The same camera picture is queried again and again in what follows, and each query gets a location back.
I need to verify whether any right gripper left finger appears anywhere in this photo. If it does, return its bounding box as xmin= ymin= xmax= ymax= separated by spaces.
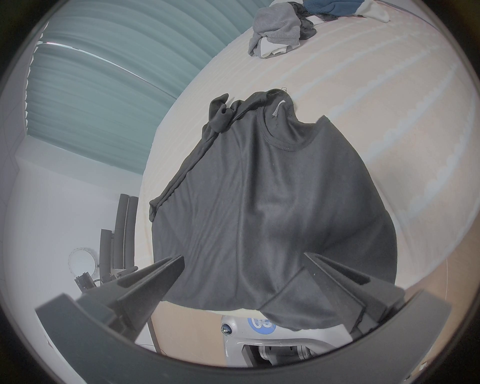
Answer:
xmin=78 ymin=255 xmax=185 ymax=334

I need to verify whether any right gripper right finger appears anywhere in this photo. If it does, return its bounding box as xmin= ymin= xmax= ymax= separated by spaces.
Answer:
xmin=304 ymin=252 xmax=406 ymax=335

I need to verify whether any black T-shirt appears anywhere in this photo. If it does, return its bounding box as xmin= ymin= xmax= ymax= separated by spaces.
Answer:
xmin=148 ymin=89 xmax=398 ymax=331

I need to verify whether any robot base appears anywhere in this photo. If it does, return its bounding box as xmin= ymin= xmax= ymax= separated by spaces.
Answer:
xmin=219 ymin=313 xmax=355 ymax=368

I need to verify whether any bed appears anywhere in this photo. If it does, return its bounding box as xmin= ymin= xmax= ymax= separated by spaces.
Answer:
xmin=139 ymin=0 xmax=480 ymax=312

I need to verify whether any round white mirror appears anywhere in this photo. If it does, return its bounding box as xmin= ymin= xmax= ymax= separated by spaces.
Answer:
xmin=68 ymin=247 xmax=99 ymax=278

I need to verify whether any blue-green curtain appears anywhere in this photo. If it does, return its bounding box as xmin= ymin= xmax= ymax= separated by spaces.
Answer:
xmin=37 ymin=0 xmax=286 ymax=100
xmin=25 ymin=43 xmax=177 ymax=175

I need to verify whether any white garment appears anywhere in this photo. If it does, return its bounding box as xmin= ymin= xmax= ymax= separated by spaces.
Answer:
xmin=356 ymin=0 xmax=389 ymax=23
xmin=259 ymin=39 xmax=291 ymax=59

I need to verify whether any black shiny garment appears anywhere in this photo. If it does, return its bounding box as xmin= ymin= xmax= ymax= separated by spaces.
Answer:
xmin=287 ymin=2 xmax=317 ymax=41

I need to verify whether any grey garment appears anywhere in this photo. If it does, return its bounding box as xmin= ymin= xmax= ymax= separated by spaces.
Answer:
xmin=248 ymin=5 xmax=302 ymax=57

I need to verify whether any dark blue garment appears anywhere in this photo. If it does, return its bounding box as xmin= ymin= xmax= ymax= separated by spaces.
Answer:
xmin=302 ymin=0 xmax=366 ymax=17

